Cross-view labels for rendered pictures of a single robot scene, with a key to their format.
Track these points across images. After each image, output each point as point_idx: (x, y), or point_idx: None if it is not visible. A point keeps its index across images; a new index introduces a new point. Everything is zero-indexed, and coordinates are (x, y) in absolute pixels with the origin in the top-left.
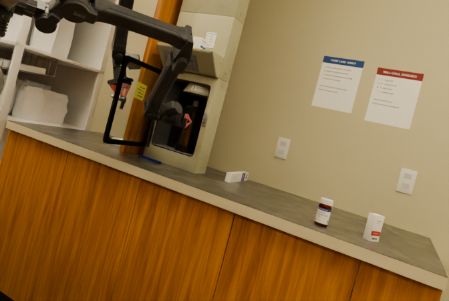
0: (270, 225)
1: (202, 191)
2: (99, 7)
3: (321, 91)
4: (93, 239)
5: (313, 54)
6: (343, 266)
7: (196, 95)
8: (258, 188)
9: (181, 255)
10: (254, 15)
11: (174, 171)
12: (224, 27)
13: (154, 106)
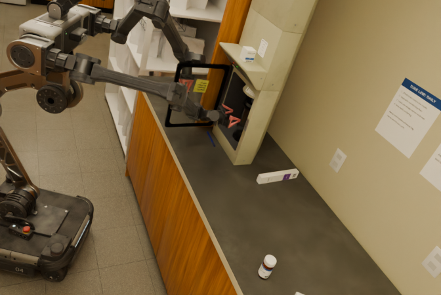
0: (220, 256)
1: (197, 200)
2: (93, 77)
3: (388, 118)
4: (161, 187)
5: (394, 71)
6: None
7: None
8: (285, 196)
9: (188, 233)
10: None
11: (211, 162)
12: (273, 39)
13: (188, 115)
